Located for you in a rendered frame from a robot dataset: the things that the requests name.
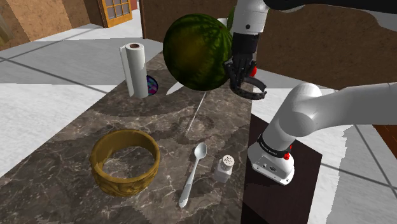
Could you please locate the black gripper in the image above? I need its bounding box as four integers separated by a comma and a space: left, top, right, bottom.
223, 32, 268, 101

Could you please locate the large green watermelon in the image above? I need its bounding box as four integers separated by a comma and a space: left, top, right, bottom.
162, 13, 233, 92

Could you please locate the thin grey metal rod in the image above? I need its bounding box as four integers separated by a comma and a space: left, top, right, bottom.
185, 92, 207, 136

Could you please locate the silver spoon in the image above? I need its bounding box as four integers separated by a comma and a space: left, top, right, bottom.
178, 141, 208, 209

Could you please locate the white salt shaker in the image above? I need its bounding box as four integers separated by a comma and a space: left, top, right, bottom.
212, 155, 236, 184

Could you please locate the colourful patterned round plate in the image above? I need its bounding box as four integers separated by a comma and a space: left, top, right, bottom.
146, 74, 159, 96

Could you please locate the white paper towel roll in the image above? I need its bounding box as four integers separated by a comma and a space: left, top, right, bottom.
118, 42, 150, 99

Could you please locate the dark robot stand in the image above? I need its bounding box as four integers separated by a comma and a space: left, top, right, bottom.
240, 113, 323, 224

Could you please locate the yellow wooden glazed door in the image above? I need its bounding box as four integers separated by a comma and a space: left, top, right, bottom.
97, 0, 134, 29

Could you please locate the golden carved ring bowl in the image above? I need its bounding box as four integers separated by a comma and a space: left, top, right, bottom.
88, 128, 162, 198

